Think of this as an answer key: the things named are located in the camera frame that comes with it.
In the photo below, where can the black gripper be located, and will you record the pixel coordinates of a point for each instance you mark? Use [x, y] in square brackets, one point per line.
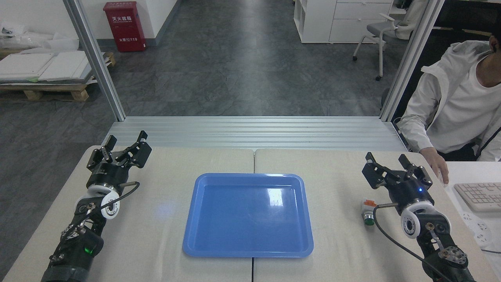
[411, 192]
[105, 174]

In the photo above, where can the blue plastic tray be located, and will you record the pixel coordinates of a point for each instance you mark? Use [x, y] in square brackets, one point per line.
[250, 219]

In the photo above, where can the person's right hand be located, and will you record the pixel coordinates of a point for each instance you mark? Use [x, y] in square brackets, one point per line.
[439, 164]

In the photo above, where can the white keyboard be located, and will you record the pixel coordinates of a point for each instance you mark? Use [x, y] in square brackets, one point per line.
[479, 196]

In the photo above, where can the person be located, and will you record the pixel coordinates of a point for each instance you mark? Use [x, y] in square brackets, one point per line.
[458, 105]

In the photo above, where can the wooden pallet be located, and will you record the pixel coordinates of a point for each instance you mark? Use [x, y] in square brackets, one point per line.
[47, 92]

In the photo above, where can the white power strip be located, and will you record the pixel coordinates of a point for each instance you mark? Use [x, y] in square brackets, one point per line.
[477, 229]

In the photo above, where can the stack of white boards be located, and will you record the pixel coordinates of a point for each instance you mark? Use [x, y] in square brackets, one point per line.
[43, 66]

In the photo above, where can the red fire extinguisher box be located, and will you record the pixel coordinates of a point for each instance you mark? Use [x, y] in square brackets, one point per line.
[124, 27]

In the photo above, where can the ribbed aluminium platform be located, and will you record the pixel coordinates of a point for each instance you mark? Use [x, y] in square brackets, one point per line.
[254, 133]

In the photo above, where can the grey white office chair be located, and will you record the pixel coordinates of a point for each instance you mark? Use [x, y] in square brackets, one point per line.
[385, 29]

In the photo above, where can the clear plastic wrapped packages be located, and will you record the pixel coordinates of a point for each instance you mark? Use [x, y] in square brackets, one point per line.
[27, 37]

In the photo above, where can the white drawer cabinet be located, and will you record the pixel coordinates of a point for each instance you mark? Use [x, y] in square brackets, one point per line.
[332, 21]

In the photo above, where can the silver aluminium post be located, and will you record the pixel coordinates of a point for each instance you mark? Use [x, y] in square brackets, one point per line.
[411, 58]
[96, 58]

